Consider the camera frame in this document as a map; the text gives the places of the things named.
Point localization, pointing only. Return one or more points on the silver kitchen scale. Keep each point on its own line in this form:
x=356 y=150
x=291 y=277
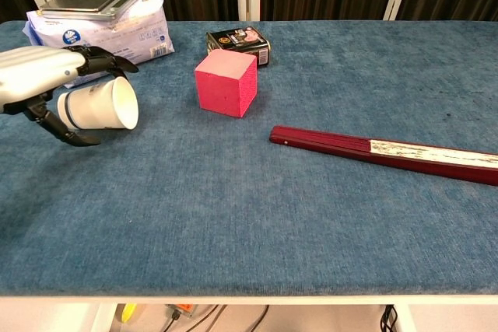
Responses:
x=89 y=2

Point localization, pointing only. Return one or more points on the white table leg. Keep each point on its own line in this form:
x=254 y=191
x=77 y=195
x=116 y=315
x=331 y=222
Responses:
x=103 y=318
x=407 y=318

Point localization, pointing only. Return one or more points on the pink foam cube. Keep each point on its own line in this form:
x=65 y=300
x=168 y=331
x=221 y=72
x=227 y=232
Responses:
x=225 y=85

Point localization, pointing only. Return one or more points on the black meat tin can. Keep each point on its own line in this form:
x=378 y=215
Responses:
x=241 y=40

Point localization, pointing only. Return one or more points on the white paper cup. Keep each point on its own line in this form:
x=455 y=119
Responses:
x=101 y=104

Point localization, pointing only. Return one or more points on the blue table cloth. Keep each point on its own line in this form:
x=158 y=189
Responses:
x=249 y=211

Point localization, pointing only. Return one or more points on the yellow object under table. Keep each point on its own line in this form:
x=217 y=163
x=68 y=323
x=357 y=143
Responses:
x=128 y=312

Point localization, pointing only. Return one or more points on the orange grey device under table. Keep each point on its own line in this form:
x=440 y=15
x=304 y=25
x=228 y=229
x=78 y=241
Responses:
x=181 y=309

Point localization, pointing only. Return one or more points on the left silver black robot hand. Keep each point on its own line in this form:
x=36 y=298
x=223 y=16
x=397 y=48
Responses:
x=35 y=69

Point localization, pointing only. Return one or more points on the folded dark red fan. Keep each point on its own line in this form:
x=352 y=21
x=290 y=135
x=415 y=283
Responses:
x=350 y=147

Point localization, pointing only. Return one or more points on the white blue tissue pack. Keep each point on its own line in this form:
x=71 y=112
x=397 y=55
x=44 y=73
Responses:
x=116 y=32

